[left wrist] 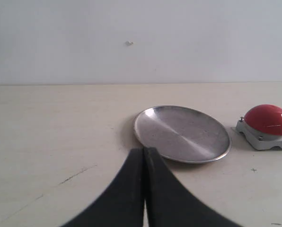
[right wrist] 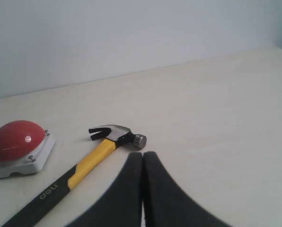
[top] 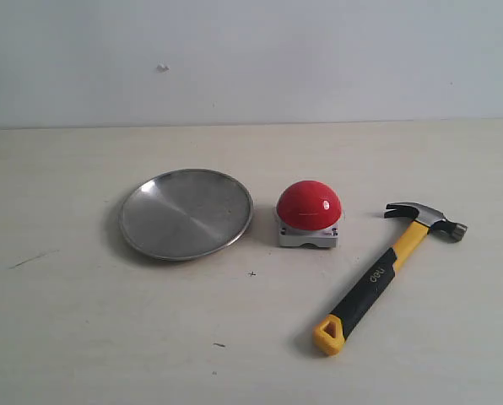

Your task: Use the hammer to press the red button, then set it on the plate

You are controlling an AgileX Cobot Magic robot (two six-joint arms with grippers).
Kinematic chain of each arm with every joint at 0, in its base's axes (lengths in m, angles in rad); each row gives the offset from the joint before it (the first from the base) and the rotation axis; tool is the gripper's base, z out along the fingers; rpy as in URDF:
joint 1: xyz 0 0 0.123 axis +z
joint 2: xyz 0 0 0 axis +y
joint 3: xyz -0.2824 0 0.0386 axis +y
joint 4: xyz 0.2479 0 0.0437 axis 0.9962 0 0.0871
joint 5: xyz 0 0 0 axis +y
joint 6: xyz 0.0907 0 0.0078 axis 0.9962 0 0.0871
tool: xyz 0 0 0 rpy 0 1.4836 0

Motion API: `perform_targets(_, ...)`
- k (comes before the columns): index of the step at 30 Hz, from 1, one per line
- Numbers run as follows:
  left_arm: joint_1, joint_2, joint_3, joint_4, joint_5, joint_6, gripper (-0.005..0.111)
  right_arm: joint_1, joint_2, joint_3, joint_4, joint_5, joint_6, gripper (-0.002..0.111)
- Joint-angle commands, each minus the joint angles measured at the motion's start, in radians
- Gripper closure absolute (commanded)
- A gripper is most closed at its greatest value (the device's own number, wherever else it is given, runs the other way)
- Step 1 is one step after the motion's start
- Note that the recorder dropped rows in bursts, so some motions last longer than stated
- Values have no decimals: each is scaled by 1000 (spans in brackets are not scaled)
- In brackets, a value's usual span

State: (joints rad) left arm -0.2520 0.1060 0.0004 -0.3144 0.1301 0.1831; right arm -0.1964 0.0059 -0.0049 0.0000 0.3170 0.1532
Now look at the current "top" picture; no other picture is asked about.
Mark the yellow black claw hammer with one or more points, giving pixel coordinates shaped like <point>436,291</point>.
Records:
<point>330,334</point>

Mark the red dome push button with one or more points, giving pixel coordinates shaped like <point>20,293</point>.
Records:
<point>308,213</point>

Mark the round steel plate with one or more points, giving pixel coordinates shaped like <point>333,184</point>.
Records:
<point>185,214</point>

